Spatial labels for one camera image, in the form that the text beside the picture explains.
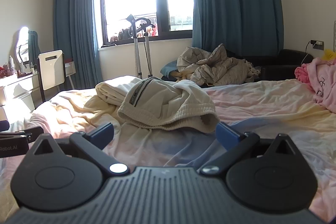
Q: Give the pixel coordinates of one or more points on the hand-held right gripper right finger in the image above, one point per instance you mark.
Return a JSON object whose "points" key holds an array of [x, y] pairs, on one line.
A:
{"points": [[226, 134]]}

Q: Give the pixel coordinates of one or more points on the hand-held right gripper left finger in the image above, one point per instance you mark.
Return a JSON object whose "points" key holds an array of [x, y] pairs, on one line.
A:
{"points": [[101, 132]]}

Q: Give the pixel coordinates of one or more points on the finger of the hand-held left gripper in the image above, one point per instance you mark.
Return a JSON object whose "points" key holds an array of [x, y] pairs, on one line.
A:
{"points": [[31, 131]]}

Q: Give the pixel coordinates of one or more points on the white pants with black stripe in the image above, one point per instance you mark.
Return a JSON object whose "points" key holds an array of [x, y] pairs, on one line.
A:
{"points": [[168, 103]]}

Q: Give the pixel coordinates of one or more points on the cream towel blanket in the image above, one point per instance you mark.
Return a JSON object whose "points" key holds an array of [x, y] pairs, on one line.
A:
{"points": [[107, 94]]}

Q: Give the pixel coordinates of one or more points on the bed with pastel sheet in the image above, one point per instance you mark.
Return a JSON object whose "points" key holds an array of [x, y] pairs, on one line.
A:
{"points": [[262, 113]]}

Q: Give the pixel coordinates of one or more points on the white dressing table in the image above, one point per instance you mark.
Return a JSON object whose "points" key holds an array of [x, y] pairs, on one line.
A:
{"points": [[15, 92]]}

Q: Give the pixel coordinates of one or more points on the white backed chair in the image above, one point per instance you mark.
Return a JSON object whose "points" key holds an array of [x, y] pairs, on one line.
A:
{"points": [[50, 70]]}

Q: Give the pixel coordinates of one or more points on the grey quilted jacket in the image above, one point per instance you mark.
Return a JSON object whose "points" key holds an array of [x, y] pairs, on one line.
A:
{"points": [[215, 67]]}

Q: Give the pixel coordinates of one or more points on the white spray bottle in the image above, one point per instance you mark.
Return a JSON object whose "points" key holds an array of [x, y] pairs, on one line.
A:
{"points": [[11, 65]]}

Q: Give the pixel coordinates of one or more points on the black sofa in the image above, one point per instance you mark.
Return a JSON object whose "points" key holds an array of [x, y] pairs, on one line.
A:
{"points": [[278, 66]]}

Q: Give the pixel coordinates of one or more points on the dark green hanging cloth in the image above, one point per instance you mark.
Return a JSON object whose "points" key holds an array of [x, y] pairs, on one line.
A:
{"points": [[33, 45]]}

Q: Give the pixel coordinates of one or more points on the blue pillow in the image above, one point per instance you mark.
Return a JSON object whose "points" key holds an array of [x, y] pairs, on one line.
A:
{"points": [[169, 69]]}

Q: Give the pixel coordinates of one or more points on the garment steamer stand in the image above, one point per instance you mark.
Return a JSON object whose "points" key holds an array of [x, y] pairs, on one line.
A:
{"points": [[140, 37]]}

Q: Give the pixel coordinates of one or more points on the windowsill clutter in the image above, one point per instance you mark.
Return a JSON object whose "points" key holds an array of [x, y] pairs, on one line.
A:
{"points": [[131, 32]]}

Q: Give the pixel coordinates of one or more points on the pink fleece garment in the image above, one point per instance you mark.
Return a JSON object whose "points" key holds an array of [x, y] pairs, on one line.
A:
{"points": [[319, 79]]}

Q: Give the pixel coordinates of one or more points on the blue curtain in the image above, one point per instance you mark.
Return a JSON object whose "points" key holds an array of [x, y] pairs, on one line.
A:
{"points": [[236, 3], [76, 24]]}

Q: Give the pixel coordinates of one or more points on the yellow plush toy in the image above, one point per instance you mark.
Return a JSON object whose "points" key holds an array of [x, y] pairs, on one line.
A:
{"points": [[330, 54]]}

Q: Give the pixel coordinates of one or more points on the wall power socket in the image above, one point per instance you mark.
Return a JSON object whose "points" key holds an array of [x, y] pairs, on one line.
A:
{"points": [[318, 43]]}

